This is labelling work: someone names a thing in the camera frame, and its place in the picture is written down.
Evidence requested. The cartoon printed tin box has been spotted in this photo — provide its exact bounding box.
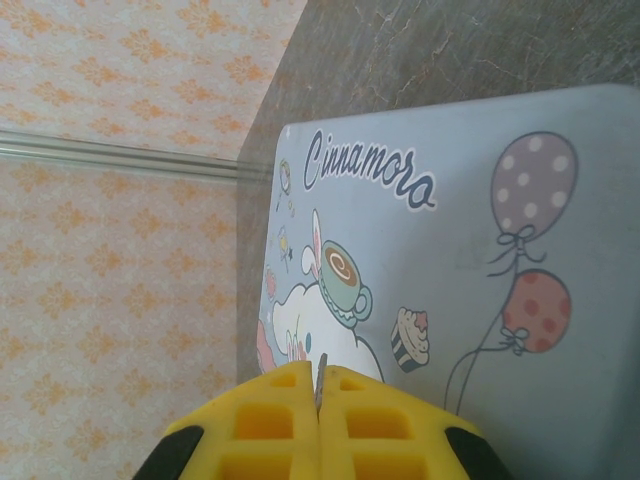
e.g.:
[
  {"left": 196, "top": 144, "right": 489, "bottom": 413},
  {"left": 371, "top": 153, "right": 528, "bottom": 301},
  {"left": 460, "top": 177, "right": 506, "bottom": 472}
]
[{"left": 256, "top": 82, "right": 640, "bottom": 480}]

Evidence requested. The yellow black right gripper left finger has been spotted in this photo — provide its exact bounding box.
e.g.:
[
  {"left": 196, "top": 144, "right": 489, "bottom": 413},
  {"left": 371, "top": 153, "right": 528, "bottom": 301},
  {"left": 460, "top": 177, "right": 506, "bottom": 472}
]
[{"left": 132, "top": 360, "right": 321, "bottom": 480}]

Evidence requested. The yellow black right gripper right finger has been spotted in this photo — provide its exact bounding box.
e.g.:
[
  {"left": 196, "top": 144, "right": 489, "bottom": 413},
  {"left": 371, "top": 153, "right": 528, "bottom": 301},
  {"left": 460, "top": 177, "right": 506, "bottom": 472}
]
[{"left": 319, "top": 364, "right": 509, "bottom": 480}]

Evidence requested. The aluminium frame post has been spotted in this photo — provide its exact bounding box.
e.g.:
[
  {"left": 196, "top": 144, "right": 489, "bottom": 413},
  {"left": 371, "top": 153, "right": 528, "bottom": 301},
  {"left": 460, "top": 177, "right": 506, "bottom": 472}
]
[{"left": 0, "top": 128, "right": 239, "bottom": 182}]

